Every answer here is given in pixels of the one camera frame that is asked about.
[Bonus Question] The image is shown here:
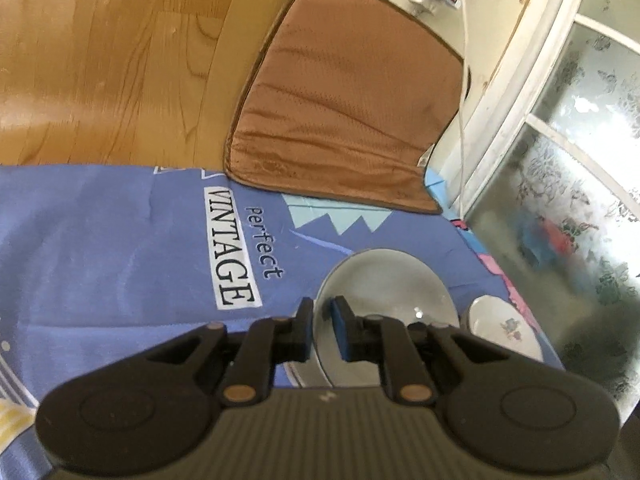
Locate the red floral bowl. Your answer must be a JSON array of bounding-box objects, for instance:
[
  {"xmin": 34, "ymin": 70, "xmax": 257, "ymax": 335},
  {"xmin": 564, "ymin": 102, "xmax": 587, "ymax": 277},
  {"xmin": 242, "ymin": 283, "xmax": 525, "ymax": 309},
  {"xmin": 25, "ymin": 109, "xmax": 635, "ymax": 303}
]
[{"xmin": 314, "ymin": 248, "xmax": 459, "ymax": 387}]

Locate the floral plate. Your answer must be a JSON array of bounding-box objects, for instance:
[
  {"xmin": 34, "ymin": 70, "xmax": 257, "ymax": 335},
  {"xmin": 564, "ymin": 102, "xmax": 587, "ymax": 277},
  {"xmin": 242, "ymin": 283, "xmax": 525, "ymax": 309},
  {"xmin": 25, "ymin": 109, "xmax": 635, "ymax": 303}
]
[
  {"xmin": 284, "ymin": 362, "xmax": 324, "ymax": 388},
  {"xmin": 460, "ymin": 295, "xmax": 544, "ymax": 362}
]

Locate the blue patterned tablecloth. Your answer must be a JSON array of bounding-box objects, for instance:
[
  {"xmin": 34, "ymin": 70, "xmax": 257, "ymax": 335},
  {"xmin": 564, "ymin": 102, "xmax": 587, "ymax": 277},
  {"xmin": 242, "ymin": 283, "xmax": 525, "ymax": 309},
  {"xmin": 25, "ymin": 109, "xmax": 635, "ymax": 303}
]
[{"xmin": 0, "ymin": 162, "xmax": 569, "ymax": 480}]

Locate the frosted floral glass door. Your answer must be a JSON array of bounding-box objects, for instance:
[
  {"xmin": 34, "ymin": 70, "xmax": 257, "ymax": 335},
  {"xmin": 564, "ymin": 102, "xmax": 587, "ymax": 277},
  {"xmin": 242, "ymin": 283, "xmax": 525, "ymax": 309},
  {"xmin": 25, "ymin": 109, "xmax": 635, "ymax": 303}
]
[{"xmin": 465, "ymin": 0, "xmax": 639, "ymax": 417}]

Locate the brown seat cushion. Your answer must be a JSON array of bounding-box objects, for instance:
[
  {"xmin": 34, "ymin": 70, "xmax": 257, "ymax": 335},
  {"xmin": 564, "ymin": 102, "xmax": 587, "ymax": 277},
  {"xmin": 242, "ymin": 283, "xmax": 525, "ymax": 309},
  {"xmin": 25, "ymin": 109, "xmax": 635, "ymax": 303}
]
[{"xmin": 224, "ymin": 0, "xmax": 465, "ymax": 214}]

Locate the white power cable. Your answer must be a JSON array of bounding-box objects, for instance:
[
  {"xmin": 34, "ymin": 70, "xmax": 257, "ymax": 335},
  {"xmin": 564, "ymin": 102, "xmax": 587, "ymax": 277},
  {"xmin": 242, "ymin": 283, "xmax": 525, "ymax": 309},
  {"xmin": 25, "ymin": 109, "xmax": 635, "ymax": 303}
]
[{"xmin": 454, "ymin": 0, "xmax": 474, "ymax": 219}]

